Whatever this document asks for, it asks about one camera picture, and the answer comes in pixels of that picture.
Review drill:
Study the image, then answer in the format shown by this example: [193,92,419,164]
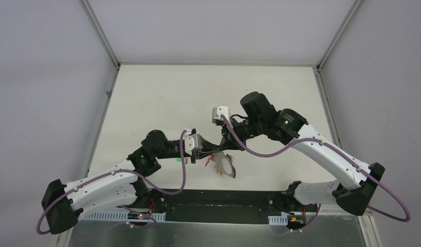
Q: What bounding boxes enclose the left controller board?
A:
[128,211,152,220]

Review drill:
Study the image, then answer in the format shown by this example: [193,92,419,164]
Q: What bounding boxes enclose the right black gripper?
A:
[219,116,265,151]

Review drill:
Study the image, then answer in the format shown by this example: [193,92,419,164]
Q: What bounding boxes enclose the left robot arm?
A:
[37,129,221,235]

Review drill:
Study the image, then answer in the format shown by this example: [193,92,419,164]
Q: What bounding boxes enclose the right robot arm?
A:
[212,92,385,216]

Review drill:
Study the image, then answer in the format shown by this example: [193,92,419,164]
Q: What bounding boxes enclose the large keyring with keys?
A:
[205,152,236,179]

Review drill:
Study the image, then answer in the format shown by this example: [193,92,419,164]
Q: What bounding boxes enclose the aluminium frame rail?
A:
[64,186,372,217]

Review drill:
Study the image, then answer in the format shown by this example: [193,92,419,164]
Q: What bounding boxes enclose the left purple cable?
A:
[37,129,189,236]

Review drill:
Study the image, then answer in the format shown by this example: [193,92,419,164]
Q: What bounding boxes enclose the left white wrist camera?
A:
[183,132,203,154]

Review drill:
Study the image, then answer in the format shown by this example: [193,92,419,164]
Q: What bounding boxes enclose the purple cable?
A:
[220,114,411,233]
[37,129,189,236]

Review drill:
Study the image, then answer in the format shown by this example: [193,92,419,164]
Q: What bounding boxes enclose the controller board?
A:
[287,216,306,230]
[128,211,152,220]

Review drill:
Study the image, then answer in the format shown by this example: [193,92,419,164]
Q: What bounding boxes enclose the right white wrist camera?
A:
[212,106,230,126]

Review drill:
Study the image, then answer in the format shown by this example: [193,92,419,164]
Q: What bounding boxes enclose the right controller board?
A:
[287,216,306,230]

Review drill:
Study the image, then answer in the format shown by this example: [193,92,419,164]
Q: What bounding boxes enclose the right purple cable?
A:
[220,114,411,233]

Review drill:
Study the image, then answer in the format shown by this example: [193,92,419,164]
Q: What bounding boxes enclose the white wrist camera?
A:
[212,106,230,126]
[183,132,203,154]

